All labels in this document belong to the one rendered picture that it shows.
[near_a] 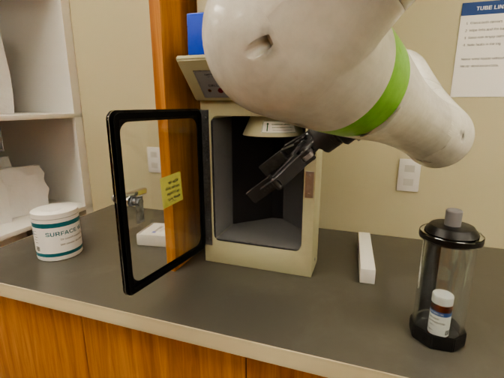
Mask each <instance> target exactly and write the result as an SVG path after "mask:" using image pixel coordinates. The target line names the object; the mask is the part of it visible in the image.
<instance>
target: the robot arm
mask: <svg viewBox="0 0 504 378"><path fill-rule="evenodd" d="M414 1H415V0H207V2H206V5H205V10H204V14H203V19H202V45H203V49H204V53H205V59H206V61H207V64H208V67H209V69H210V71H211V74H212V76H213V77H214V79H215V81H216V82H217V84H218V85H219V86H220V88H221V89H222V90H223V91H224V93H225V94H226V95H227V96H228V97H229V98H230V99H232V100H233V101H234V102H236V103H237V104H238V105H239V106H241V107H243V108H245V109H246V110H248V111H251V112H252V113H256V114H258V115H261V116H265V117H268V118H270V119H274V120H277V121H280V122H284V123H287V124H290V125H295V126H298V127H301V128H307V129H308V131H307V132H305V133H303V134H302V135H300V136H298V137H296V138H295V139H293V140H291V141H290V142H288V143H286V144H285V145H284V146H283V147H284V148H282V149H281V150H280V151H278V152H277V153H276V154H274V155H273V156H271V157H270V158H269V159H268V160H267V161H265V162H264V163H262V164H261V165H260V166H259V168H260V169H261V171H262V172H263V173H264V174H265V175H266V176H268V177H267V178H265V179H264V180H262V181H261V182H260V183H259V184H257V185H256V186H255V187H253V188H251V189H250V190H249V191H248V192H247V193H246V194H247V195H248V196H249V197H250V198H251V199H252V201H253V202H254V203H257V202H258V201H260V200H261V199H262V198H263V197H265V196H267V195H268V194H270V193H271V192H272V191H274V190H275V189H278V190H281V189H282V188H283V187H284V186H285V185H286V184H287V183H288V182H289V181H290V180H291V179H293V178H294V177H295V176H296V175H297V174H298V173H299V172H300V171H301V170H303V169H304V168H305V167H306V166H307V165H308V164H309V163H310V162H312V161H314V160H315V159H316V156H315V154H316V153H315V152H316V151H318V149H322V150H323V151H324V152H331V151H333V150H334V149H336V148H337V147H338V146H340V145H341V144H342V143H345V144H347V145H349V144H350V143H351V142H352V141H354V140H358V141H360V140H368V141H373V142H377V143H382V144H386V145H388V146H391V147H394V148H396V149H398V150H400V151H402V152H403V153H405V154H406V155H408V156H409V157H410V158H411V159H412V160H413V161H415V162H416V163H417V164H420V165H422V166H424V167H430V168H442V167H448V166H451V165H452V164H456V163H457V162H458V161H460V160H461V159H462V158H464V157H465V156H466V155H467V153H468V152H469V151H470V149H471V148H472V146H473V143H474V139H475V128H474V124H473V122H472V120H471V118H470V117H469V116H468V115H467V113H466V112H465V111H464V110H462V109H461V108H460V107H459V106H458V105H457V104H456V103H455V101H454V100H453V99H452V98H451V97H450V96H449V95H448V94H447V92H446V91H445V90H444V89H443V87H442V86H441V84H440V82H439V81H438V80H437V78H436V77H435V76H434V73H433V72H432V70H431V69H430V67H429V66H428V63H427V62H426V61H425V59H424V58H423V57H422V56H421V55H419V54H418V53H417V52H415V51H412V50H410V49H406V47H405V46H404V44H403V43H402V41H401V39H400V38H399V37H398V35H397V34H396V32H395V30H394V29H393V28H392V26H393V25H394V24H395V23H396V22H397V21H398V19H399V18H400V17H401V15H402V14H403V13H404V11H405V10H406V9H407V8H408V7H409V6H410V5H411V4H412V3H413V2H414ZM285 162H286V163H285ZM283 163H285V164H284V165H283V166H282V167H281V168H280V169H279V170H278V171H277V172H276V173H275V174H274V175H273V176H271V175H269V173H271V172H272V171H274V170H276V169H277V168H278V167H279V166H280V165H282V164H283Z"/></svg>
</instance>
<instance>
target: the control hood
mask: <svg viewBox="0 0 504 378"><path fill-rule="evenodd" d="M176 61H177V62H178V65H179V67H180V68H181V71H182V73H183V74H184V78H185V79H186V81H187V84H188V85H189V87H190V90H191V91H192V93H193V96H194V97H195V99H196V100H197V101H232V99H230V98H229V97H205V96H204V94H203V92H202V90H201V88H200V85H199V83H198V82H197V78H196V77H195V75H194V72H193V71H210V69H209V66H208V64H207V61H206V57H205V55H177V57H176Z"/></svg>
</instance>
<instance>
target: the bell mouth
mask: <svg viewBox="0 0 504 378"><path fill-rule="evenodd" d="M302 134H304V131H303V129H302V127H298V126H295V125H292V124H287V123H284V122H282V121H277V120H274V119H272V118H268V117H265V116H251V117H250V118H249V120H248V123H247V125H246V128H245V129H244V133H243V135H245V136H249V137H299V136H300V135H302Z"/></svg>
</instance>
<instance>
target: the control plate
mask: <svg viewBox="0 0 504 378"><path fill-rule="evenodd" d="M193 73H194V75H195V77H196V80H197V82H198V83H199V86H200V88H201V90H202V93H203V94H204V96H205V98H228V96H227V95H226V94H225V93H224V92H223V93H220V92H218V89H220V88H221V87H220V86H219V85H218V84H217V82H216V81H215V78H214V77H213V76H212V73H211V71H210V70H193ZM208 89H211V92H209V91H208Z"/></svg>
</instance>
